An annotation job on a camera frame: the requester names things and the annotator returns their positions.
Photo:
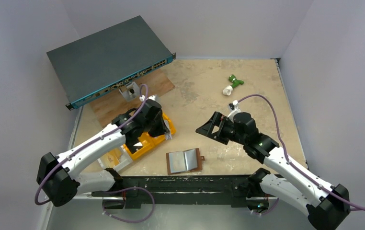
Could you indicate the grey network switch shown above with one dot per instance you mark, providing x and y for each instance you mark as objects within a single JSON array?
[{"x": 104, "y": 61}]

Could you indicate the brown leather card holder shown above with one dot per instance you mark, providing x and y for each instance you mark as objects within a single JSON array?
[{"x": 185, "y": 161}]

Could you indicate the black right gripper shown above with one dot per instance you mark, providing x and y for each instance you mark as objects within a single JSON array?
[{"x": 219, "y": 127}]

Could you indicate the green and white plastic fitting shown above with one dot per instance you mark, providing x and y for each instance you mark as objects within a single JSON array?
[{"x": 227, "y": 91}]

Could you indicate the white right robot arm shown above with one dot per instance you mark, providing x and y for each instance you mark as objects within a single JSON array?
[{"x": 314, "y": 197}]

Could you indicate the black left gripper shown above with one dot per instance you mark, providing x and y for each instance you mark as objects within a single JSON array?
[{"x": 163, "y": 126}]

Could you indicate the white bin with gold cards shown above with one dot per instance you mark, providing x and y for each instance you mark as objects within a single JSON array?
[{"x": 117, "y": 159}]

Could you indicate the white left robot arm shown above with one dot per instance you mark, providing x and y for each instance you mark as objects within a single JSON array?
[{"x": 61, "y": 177}]

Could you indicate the yellow bin with black cards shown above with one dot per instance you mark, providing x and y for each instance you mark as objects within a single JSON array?
[{"x": 145, "y": 145}]

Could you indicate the grey metal bracket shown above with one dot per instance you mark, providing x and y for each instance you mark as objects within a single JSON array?
[{"x": 130, "y": 91}]

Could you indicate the black metal base rail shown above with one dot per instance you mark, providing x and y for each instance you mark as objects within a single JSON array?
[{"x": 231, "y": 190}]

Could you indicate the yellow bin with silver cards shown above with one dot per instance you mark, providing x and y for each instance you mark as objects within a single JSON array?
[{"x": 170, "y": 126}]

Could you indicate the plywood board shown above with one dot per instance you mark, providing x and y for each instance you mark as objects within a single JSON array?
[{"x": 104, "y": 109}]

